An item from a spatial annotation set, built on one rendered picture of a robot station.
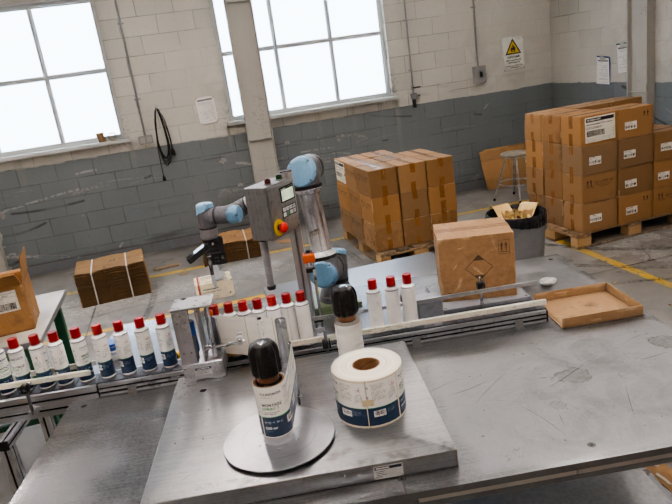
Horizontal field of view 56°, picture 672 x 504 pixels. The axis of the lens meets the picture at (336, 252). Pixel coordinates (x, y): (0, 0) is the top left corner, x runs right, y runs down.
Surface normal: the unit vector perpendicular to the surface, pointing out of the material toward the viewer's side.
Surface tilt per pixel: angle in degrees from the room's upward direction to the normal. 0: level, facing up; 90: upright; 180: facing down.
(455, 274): 90
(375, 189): 88
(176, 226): 90
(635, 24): 90
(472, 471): 0
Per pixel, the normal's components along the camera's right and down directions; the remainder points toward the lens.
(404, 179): 0.26, 0.25
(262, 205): -0.48, 0.32
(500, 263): -0.07, 0.30
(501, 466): -0.14, -0.95
